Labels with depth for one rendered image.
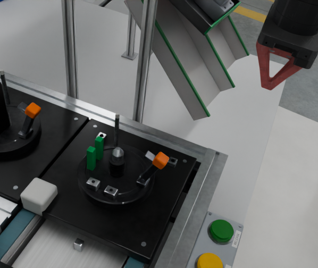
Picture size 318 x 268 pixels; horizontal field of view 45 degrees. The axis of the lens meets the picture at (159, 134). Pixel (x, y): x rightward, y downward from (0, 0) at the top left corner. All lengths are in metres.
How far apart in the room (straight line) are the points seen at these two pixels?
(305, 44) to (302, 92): 2.37
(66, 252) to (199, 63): 0.49
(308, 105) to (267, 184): 1.84
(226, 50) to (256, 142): 0.25
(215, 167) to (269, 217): 0.18
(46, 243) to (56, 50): 0.67
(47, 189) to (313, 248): 0.54
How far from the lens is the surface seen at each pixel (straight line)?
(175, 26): 0.86
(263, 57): 0.50
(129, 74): 1.14
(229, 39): 1.02
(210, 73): 0.90
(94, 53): 1.21
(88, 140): 0.78
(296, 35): 0.47
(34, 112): 0.70
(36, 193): 0.68
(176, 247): 0.67
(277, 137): 1.05
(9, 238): 0.69
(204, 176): 0.76
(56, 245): 0.71
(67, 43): 0.85
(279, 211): 0.89
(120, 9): 1.76
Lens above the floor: 1.54
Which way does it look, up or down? 45 degrees down
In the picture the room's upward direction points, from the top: 10 degrees clockwise
